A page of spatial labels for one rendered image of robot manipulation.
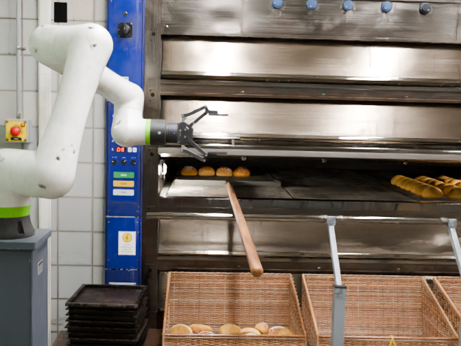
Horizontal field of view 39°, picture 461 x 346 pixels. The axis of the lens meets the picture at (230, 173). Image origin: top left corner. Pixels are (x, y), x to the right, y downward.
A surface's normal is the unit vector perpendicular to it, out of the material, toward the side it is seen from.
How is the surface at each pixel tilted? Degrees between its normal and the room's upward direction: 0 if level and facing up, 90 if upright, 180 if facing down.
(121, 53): 90
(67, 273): 90
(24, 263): 90
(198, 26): 89
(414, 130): 70
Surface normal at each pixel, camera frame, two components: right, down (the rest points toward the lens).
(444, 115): 0.04, -0.25
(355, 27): 0.04, 0.10
